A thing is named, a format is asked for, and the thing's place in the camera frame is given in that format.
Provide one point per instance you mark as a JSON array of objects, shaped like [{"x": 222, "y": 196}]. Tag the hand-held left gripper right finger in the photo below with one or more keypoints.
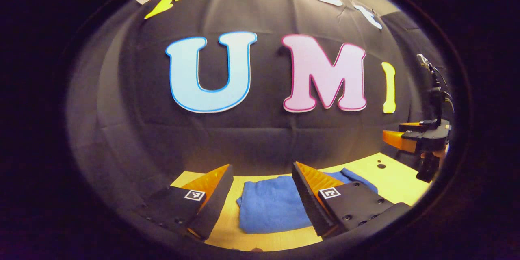
[{"x": 308, "y": 203}]

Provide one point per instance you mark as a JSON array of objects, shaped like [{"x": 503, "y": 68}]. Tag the black backdrop cloth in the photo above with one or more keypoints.
[{"x": 252, "y": 138}]

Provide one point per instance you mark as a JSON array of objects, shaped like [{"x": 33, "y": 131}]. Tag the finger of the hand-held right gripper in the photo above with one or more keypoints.
[
  {"x": 396, "y": 140},
  {"x": 410, "y": 124}
]

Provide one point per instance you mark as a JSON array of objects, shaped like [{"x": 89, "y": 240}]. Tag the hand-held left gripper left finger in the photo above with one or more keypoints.
[{"x": 215, "y": 203}]

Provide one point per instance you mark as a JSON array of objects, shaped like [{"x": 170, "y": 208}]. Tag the blue jacket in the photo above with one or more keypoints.
[{"x": 272, "y": 203}]

